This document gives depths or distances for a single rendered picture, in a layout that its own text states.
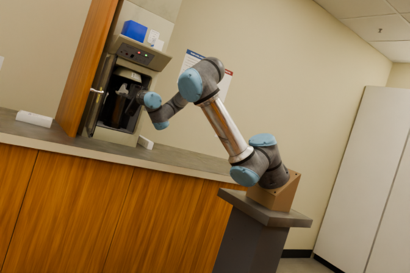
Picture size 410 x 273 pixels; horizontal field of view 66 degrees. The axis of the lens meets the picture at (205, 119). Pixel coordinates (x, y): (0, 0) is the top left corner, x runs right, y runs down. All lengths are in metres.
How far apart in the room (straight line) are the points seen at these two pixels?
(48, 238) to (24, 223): 0.13
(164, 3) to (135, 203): 1.13
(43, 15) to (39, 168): 1.00
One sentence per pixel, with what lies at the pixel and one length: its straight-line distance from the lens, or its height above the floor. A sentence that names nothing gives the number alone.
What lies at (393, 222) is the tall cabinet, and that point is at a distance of 3.87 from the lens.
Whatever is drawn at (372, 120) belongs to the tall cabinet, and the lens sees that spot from 4.10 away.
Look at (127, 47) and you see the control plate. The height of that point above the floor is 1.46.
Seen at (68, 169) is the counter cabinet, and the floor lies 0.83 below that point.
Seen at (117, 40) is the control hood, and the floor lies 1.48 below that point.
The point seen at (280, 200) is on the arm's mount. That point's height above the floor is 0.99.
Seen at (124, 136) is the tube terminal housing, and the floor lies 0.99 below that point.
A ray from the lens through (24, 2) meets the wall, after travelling 2.19.
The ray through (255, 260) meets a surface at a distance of 1.49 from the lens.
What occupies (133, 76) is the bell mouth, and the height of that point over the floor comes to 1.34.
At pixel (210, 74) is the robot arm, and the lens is 1.20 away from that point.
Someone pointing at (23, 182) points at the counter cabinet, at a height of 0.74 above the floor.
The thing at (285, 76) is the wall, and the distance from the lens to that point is 3.18.
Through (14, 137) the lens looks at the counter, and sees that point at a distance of 1.47.
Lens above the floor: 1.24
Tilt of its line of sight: level
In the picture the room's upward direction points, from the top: 18 degrees clockwise
